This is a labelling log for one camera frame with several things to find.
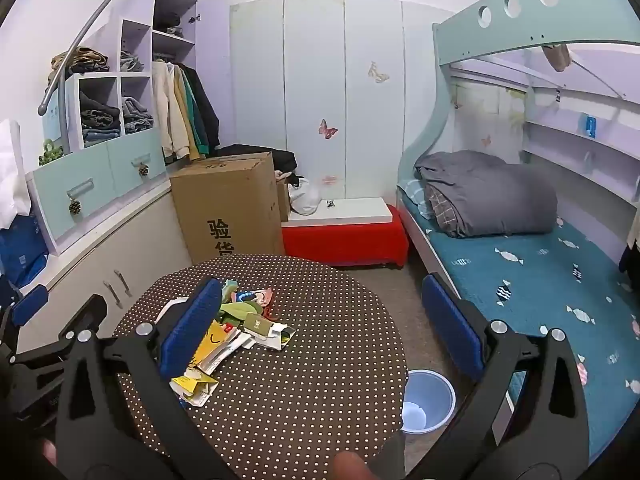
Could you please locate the blue bag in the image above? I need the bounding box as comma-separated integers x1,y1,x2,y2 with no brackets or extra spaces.
0,212,48,288

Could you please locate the grey folded quilt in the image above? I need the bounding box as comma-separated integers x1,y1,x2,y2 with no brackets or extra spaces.
414,150,558,238

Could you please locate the floral wall sheet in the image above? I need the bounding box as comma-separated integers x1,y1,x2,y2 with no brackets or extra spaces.
450,82,526,161

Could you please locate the yellow snack packet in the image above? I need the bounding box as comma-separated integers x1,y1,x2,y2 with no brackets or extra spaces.
192,320,236,376

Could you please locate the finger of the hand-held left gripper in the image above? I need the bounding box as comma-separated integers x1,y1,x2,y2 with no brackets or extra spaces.
0,284,49,356
10,294,108,367

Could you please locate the brown hanging cloth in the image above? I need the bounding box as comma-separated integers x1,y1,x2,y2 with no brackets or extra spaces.
541,44,572,73

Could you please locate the white board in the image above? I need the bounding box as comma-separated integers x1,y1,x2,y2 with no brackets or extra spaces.
289,197,393,230

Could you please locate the teal bunk bed frame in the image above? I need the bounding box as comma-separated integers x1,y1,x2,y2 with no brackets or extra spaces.
397,0,640,461

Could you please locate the white wardrobe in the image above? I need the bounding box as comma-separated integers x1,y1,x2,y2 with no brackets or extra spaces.
229,0,441,201

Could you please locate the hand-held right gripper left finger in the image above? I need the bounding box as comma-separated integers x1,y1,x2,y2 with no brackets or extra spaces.
54,277,236,480

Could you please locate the olive folded clothes pile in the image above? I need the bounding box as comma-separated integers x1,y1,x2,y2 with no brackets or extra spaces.
50,46,110,73

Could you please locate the teal plaid pillow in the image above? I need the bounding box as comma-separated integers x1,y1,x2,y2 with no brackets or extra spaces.
398,178,436,221

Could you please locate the olive green packet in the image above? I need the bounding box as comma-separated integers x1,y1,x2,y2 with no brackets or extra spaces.
242,312,273,341

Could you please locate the crumpled white plastic bag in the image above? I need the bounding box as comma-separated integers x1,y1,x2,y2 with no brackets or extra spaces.
287,178,323,216

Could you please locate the black and yellow garment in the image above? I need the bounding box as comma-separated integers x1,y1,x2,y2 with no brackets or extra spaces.
618,205,640,276

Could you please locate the green hanging garment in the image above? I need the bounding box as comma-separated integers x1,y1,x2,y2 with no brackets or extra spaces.
180,67,208,158

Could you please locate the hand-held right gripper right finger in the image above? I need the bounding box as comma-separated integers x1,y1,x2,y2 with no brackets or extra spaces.
400,274,591,480

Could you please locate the grey folded clothes stack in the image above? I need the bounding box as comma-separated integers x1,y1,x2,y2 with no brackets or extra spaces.
121,96,153,133

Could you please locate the red cloth bench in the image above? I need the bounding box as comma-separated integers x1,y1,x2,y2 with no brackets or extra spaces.
281,205,411,271

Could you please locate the teal candy print bed sheet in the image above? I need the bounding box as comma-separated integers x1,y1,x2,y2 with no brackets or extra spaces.
397,180,640,466

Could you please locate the grey metal handrail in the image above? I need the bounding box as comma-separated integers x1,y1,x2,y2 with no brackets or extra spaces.
39,0,206,116

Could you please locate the torn yellow wrapper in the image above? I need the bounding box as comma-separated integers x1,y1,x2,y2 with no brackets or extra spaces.
170,367,219,408

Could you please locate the white and green wrapper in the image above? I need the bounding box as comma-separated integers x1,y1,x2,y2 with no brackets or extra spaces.
260,324,297,351

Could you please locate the black hanging coat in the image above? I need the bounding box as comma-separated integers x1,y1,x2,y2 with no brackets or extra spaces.
182,62,221,153

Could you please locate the dark folded clothes stack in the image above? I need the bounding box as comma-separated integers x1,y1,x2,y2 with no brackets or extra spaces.
80,91,122,138

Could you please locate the pink wrapper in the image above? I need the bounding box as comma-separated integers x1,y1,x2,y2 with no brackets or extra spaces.
250,287,275,318

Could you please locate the blue plastic bin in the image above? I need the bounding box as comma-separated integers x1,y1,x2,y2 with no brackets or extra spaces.
400,369,457,435

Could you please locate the person's right hand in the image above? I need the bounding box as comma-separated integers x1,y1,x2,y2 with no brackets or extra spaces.
332,451,373,480

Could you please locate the purple stepped shelf cabinet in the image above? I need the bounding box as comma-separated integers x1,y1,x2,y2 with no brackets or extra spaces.
25,0,201,256

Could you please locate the white paper wrapper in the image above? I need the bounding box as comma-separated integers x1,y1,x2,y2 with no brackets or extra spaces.
202,332,258,375

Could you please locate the cream hanging jacket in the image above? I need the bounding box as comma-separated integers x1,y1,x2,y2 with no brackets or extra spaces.
151,60,193,161

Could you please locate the light green wrapper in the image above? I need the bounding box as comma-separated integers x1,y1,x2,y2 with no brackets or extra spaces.
220,300,263,331

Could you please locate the large cardboard box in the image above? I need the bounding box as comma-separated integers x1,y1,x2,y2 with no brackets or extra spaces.
169,151,286,265

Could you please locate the grey low cabinet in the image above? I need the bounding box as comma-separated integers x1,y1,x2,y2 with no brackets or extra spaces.
15,187,193,356

